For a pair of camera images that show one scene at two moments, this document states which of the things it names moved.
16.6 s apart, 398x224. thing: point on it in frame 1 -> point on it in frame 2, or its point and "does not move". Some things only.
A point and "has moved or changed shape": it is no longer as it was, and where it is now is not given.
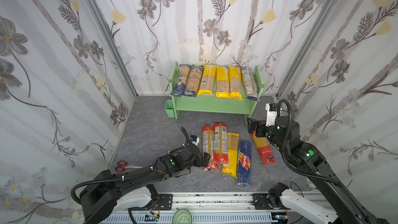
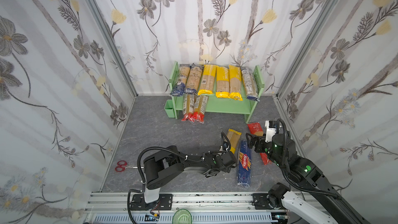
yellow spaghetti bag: (235, 83) does not move
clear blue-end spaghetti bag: (250, 84) does not move
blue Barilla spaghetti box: (244, 170) does not move
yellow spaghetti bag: (222, 82) does not move
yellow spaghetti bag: (208, 79) does not move
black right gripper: (255, 126) -> (257, 143)
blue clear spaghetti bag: (180, 89) does not move
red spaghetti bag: (220, 145) -> (200, 105)
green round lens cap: (182, 216) does not move
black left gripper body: (202, 158) -> (226, 159)
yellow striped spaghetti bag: (232, 142) has moved or changed shape
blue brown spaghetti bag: (195, 75) does not move
